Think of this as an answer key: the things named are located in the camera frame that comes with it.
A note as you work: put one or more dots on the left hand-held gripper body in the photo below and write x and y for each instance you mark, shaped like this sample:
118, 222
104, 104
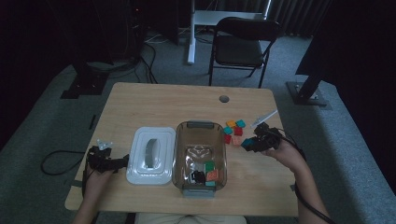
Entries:
99, 158

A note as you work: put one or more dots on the pink toy block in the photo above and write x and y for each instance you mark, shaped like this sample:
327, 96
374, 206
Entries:
236, 141
212, 175

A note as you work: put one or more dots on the dark curtain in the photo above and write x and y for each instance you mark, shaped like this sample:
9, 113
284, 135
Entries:
295, 18

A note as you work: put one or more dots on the black computer tower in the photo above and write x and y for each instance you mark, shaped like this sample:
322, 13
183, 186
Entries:
137, 28

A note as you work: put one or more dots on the white box lid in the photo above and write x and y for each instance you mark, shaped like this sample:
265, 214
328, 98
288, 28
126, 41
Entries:
138, 155

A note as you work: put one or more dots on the clear grey storage box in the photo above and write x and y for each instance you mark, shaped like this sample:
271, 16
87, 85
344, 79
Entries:
199, 140

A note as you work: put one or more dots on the light green toy block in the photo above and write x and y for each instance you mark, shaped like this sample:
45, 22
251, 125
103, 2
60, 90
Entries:
210, 183

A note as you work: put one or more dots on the person's beige trousers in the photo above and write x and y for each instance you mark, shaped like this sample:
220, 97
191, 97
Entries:
190, 219

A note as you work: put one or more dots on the person's right hand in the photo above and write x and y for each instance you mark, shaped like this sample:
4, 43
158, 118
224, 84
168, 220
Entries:
288, 155

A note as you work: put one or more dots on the dark blue toy block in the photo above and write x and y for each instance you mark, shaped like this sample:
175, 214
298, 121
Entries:
248, 142

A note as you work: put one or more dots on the teal toy block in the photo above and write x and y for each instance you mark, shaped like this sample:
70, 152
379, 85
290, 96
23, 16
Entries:
240, 123
228, 130

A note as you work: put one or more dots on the person's left hand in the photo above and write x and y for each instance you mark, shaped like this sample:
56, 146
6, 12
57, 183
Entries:
96, 185

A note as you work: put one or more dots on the black tape strip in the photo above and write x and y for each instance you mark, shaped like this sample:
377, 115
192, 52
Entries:
92, 122

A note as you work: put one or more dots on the grey tape piece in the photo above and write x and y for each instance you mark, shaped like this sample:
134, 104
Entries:
76, 183
292, 187

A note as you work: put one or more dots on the black metal stand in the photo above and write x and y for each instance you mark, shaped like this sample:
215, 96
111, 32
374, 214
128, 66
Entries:
306, 96
85, 84

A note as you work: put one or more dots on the orange toy block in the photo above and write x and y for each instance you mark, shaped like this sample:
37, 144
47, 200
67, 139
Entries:
231, 123

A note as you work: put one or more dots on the grey table grommet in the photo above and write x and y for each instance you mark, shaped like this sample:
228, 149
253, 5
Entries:
223, 99

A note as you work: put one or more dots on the black folding chair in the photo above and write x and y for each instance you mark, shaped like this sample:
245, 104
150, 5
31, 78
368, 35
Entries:
239, 51

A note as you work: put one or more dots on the black and white toy car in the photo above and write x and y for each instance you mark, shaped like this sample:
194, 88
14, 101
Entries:
197, 177

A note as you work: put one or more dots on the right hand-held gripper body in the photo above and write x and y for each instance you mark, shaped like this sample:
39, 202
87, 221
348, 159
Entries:
267, 138

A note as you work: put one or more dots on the red toy block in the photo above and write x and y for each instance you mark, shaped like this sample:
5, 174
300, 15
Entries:
238, 131
228, 138

